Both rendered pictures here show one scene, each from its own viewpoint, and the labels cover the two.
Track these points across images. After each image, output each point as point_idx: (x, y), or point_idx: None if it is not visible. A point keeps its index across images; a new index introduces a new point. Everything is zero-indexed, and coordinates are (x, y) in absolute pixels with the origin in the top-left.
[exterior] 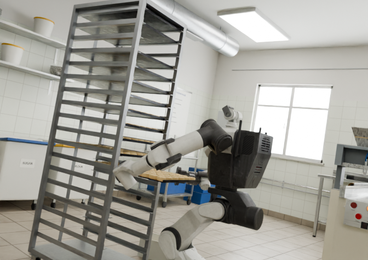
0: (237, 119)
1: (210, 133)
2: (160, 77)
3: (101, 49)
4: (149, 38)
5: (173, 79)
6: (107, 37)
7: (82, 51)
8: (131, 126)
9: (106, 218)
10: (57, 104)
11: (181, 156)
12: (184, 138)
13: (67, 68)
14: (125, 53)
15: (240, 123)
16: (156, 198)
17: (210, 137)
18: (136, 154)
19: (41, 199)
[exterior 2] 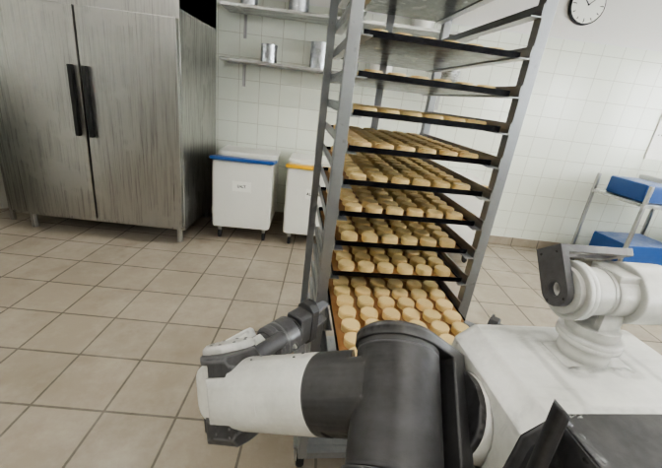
0: (631, 317)
1: (340, 407)
2: (463, 90)
3: (343, 43)
4: None
5: (517, 89)
6: (348, 12)
7: (336, 52)
8: (366, 216)
9: None
10: (315, 153)
11: (234, 438)
12: (249, 383)
13: (326, 89)
14: (369, 44)
15: (551, 428)
16: None
17: (341, 427)
18: (388, 269)
19: (303, 285)
